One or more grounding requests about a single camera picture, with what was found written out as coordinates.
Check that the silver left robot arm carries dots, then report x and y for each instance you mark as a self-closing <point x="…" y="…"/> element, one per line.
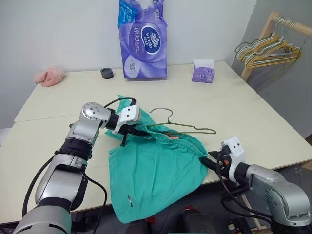
<point x="83" y="131"/>

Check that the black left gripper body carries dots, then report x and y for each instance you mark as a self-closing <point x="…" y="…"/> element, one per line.
<point x="128" y="130"/>

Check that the dark rounded shape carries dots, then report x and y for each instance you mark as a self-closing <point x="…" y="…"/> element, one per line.
<point x="197" y="223"/>

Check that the small purple tissue pack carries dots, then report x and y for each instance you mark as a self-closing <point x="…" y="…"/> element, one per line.
<point x="202" y="74"/>

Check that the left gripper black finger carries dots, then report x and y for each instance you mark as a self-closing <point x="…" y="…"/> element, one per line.
<point x="140" y="133"/>
<point x="123" y="141"/>

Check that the pink fluffy cloth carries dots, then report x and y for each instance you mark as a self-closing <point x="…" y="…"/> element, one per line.
<point x="50" y="77"/>

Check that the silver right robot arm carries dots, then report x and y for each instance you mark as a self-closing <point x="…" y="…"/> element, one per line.
<point x="268" y="180"/>

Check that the wooden clothes rack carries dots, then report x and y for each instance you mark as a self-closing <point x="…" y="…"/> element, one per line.
<point x="265" y="31"/>

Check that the purple tissue multipack bag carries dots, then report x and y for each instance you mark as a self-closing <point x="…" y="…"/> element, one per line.
<point x="143" y="41"/>

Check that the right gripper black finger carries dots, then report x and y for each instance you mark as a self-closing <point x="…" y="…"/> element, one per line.
<point x="214" y="155"/>
<point x="208" y="163"/>

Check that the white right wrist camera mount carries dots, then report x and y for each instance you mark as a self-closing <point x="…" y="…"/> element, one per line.
<point x="234" y="146"/>

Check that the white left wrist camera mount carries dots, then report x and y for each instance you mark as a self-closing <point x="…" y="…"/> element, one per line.
<point x="129" y="113"/>

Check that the teal green garment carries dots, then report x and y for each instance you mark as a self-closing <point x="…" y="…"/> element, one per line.
<point x="156" y="175"/>

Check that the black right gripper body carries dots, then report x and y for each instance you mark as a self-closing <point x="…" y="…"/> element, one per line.
<point x="223" y="167"/>

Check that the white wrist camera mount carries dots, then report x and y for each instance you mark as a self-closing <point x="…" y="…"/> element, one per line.
<point x="234" y="146"/>
<point x="129" y="113"/>

